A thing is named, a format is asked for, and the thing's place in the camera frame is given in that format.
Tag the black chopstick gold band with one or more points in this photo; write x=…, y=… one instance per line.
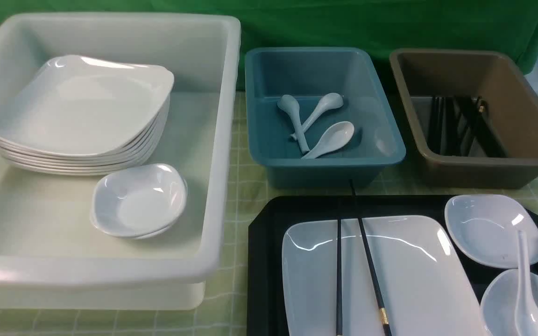
x=372, y=272

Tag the white rectangular rice plate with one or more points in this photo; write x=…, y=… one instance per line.
x=424, y=286

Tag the small white bowl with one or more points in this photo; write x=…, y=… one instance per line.
x=484, y=227
x=499, y=301

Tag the white ceramic spoon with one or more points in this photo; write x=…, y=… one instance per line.
x=526, y=309

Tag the white spoon in bin left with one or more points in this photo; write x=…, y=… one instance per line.
x=294, y=119

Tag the white spoon in bin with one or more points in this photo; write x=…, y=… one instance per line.
x=327, y=102
x=334, y=138
x=294, y=119

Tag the white spoon in bin lower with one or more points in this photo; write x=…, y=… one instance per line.
x=334, y=138

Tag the white spoon in bin upper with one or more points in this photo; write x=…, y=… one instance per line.
x=327, y=102

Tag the teal plastic bin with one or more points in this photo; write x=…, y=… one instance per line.
x=309, y=75

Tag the stacked small white bowls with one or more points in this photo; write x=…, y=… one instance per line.
x=139, y=202

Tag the green checkered tablecloth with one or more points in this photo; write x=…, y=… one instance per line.
x=223, y=309

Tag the black chopsticks bundle in bin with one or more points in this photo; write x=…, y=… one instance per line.
x=460, y=126

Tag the stack of white square plates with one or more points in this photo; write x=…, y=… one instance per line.
x=83, y=116

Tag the brown plastic bin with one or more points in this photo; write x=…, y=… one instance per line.
x=513, y=107

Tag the large white plastic tub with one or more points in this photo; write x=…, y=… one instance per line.
x=51, y=256

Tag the green backdrop cloth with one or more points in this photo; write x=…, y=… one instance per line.
x=378, y=27

